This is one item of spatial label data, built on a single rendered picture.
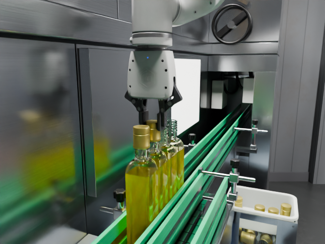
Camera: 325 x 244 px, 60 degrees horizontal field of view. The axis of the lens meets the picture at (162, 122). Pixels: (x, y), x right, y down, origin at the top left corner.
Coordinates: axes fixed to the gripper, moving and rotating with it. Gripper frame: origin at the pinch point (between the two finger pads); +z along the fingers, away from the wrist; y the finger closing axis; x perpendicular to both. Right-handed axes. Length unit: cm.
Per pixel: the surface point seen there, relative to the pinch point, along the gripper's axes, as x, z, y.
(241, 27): 109, -31, 4
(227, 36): 109, -27, -3
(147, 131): -6.4, 1.0, 1.6
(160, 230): -10.0, 19.9, 6.0
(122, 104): 7.1, -1.9, -11.9
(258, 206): 37, 35, 23
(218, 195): 9.5, 19.9, 13.7
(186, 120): 63, 13, -12
